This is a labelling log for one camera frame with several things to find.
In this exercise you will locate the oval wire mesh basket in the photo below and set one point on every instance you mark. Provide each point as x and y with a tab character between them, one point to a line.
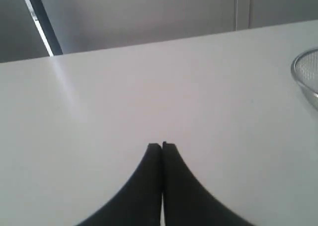
304	70

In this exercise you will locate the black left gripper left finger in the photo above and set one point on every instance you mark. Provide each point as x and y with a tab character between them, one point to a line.
138	202

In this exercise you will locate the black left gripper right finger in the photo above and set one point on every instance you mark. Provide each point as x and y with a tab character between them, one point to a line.
185	201

